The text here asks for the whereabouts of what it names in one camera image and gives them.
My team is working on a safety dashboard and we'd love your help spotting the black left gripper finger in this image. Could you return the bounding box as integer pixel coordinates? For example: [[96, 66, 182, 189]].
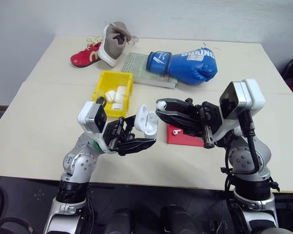
[[123, 114, 138, 130], [117, 137, 158, 157]]

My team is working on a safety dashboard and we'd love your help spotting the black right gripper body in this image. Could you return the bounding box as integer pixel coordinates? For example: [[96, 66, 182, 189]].
[[185, 97, 225, 149]]

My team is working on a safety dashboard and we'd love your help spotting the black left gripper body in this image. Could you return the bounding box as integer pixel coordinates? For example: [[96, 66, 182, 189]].
[[103, 117, 136, 153]]

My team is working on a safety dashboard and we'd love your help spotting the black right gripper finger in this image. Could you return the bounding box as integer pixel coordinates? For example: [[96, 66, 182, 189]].
[[155, 109, 204, 137], [156, 97, 199, 115]]

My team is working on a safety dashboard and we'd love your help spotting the yellow plastic bin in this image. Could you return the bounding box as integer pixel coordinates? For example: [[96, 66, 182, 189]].
[[92, 70, 135, 117]]

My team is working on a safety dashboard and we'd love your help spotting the red flat pad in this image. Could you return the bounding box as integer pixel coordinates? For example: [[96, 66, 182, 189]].
[[166, 124, 206, 148]]

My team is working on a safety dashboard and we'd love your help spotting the blue boxing glove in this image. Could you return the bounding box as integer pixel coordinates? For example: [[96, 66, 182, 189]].
[[146, 47, 219, 86]]

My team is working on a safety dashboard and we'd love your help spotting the green patterned book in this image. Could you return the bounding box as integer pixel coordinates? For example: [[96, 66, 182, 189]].
[[121, 52, 179, 90]]

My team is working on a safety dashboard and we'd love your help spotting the dark rounded shape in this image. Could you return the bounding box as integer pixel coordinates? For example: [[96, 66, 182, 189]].
[[104, 207, 132, 234], [160, 205, 194, 234]]

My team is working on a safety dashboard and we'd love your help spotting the red sneaker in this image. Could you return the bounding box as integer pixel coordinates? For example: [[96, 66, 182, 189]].
[[70, 35, 104, 68]]

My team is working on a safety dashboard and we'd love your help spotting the grey white high-top shoe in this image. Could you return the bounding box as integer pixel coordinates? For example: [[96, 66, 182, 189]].
[[98, 21, 139, 68]]

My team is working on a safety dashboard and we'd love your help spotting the black chair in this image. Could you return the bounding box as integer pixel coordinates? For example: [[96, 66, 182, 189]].
[[279, 56, 293, 86]]

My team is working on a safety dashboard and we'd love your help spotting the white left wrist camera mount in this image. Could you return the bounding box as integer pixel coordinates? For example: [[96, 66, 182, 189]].
[[77, 101, 108, 135]]

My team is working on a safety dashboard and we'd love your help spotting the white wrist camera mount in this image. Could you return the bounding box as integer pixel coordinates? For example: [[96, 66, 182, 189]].
[[219, 78, 266, 120], [77, 101, 108, 135]]

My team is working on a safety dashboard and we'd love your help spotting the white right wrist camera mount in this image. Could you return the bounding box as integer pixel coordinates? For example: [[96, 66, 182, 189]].
[[219, 78, 266, 120]]

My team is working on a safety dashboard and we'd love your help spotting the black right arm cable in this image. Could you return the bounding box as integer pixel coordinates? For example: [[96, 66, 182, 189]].
[[220, 108, 261, 176]]

